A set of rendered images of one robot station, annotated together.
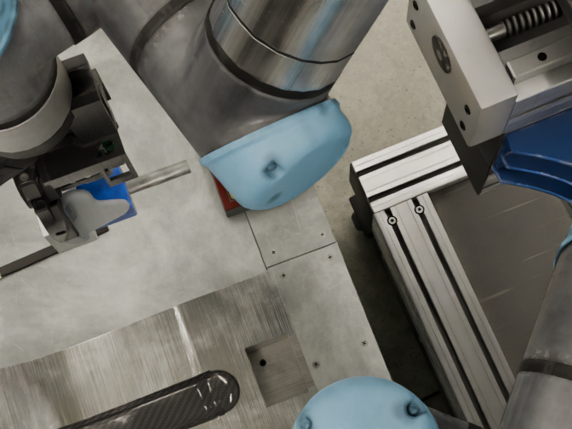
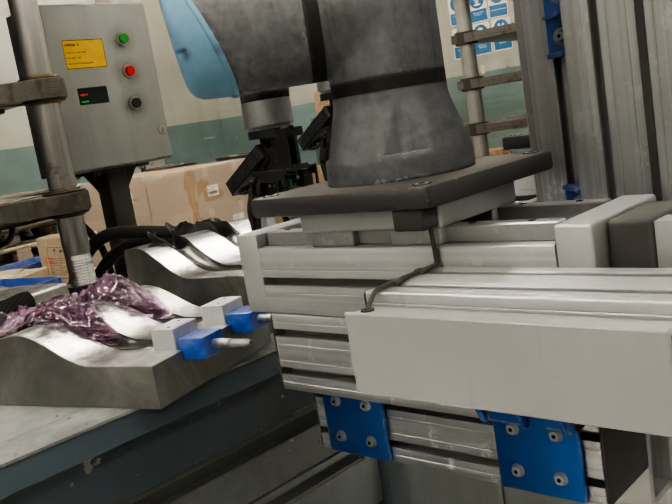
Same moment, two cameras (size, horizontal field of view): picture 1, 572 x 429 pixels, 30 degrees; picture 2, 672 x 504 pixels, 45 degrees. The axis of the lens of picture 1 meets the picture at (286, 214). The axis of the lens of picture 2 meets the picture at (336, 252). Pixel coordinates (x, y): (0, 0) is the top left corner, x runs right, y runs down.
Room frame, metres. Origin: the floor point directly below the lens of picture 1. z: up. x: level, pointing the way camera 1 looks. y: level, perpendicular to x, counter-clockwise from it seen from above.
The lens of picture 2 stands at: (-0.60, -1.11, 1.11)
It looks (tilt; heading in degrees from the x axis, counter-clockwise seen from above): 9 degrees down; 57
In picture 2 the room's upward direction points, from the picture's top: 9 degrees counter-clockwise
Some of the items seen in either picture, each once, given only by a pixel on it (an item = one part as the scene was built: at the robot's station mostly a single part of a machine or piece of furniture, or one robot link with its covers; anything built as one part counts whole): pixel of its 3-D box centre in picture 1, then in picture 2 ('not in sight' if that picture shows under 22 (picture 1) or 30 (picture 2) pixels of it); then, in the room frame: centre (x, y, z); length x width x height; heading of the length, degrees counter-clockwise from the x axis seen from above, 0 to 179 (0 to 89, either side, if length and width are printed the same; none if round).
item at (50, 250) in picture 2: not in sight; (83, 256); (1.28, 5.41, 0.34); 0.63 x 0.45 x 0.40; 107
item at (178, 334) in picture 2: not in sight; (207, 343); (-0.20, -0.18, 0.86); 0.13 x 0.05 x 0.05; 119
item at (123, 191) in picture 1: (116, 192); not in sight; (0.30, 0.14, 0.93); 0.13 x 0.05 x 0.05; 102
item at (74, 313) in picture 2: not in sight; (74, 306); (-0.28, 0.08, 0.90); 0.26 x 0.18 x 0.08; 119
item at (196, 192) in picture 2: not in sight; (168, 237); (1.55, 4.27, 0.47); 1.22 x 0.80 x 0.94; 111
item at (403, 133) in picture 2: not in sight; (394, 125); (-0.07, -0.46, 1.09); 0.15 x 0.15 x 0.10
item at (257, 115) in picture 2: not in sight; (269, 115); (0.04, -0.02, 1.12); 0.08 x 0.08 x 0.05
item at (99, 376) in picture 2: not in sight; (75, 336); (-0.29, 0.08, 0.86); 0.50 x 0.26 x 0.11; 119
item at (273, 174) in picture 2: not in sight; (280, 167); (0.04, -0.03, 1.04); 0.09 x 0.08 x 0.12; 102
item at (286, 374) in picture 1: (281, 371); not in sight; (0.14, 0.03, 0.87); 0.05 x 0.05 x 0.04; 12
